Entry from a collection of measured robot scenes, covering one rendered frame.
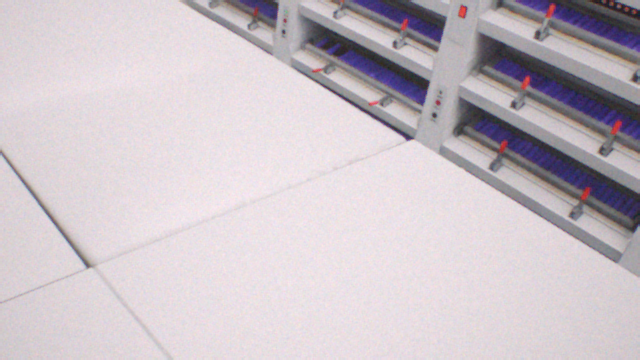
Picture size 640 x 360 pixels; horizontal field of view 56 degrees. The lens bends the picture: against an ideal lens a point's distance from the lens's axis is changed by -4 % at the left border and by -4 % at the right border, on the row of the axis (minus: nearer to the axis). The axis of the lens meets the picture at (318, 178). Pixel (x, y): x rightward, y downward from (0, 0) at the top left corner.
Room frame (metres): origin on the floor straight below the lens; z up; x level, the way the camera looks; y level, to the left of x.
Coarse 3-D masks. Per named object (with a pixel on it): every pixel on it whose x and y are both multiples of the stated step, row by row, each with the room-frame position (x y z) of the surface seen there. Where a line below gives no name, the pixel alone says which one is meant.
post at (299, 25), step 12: (288, 0) 2.14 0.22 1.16; (300, 24) 2.13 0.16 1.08; (312, 24) 2.17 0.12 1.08; (276, 36) 2.16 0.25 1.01; (288, 36) 2.12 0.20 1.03; (300, 36) 2.14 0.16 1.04; (276, 48) 2.16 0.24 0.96; (288, 48) 2.11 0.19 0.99; (288, 60) 2.11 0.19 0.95; (300, 72) 2.16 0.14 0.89
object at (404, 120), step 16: (320, 32) 2.21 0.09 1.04; (304, 48) 2.13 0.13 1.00; (320, 48) 2.14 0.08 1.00; (304, 64) 2.06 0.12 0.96; (320, 64) 2.05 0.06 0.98; (320, 80) 2.01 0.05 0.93; (336, 80) 1.96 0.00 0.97; (352, 80) 1.95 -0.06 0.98; (352, 96) 1.90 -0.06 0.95; (368, 96) 1.87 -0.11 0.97; (384, 112) 1.80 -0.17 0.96; (400, 112) 1.79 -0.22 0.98; (400, 128) 1.76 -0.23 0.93; (416, 128) 1.71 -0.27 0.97
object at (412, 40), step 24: (312, 0) 2.11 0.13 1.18; (336, 0) 2.08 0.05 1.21; (360, 0) 2.06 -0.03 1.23; (384, 0) 2.05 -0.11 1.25; (408, 0) 2.01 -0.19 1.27; (336, 24) 1.98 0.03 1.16; (360, 24) 1.96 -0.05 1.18; (384, 24) 1.93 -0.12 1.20; (408, 24) 1.92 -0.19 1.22; (432, 24) 1.92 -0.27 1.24; (384, 48) 1.84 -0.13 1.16; (408, 48) 1.82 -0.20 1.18; (432, 48) 1.80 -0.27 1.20; (432, 72) 1.71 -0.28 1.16
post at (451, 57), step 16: (448, 16) 1.71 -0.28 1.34; (448, 48) 1.69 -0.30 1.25; (464, 48) 1.65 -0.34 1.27; (480, 48) 1.70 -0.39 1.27; (448, 64) 1.68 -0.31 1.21; (464, 64) 1.65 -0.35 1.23; (432, 80) 1.70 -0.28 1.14; (448, 80) 1.67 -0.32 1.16; (432, 96) 1.69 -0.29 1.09; (448, 96) 1.66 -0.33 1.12; (448, 112) 1.65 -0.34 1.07; (464, 112) 1.71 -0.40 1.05; (480, 112) 1.79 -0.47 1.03; (432, 128) 1.67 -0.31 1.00; (432, 144) 1.66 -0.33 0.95; (448, 160) 1.70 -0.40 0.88
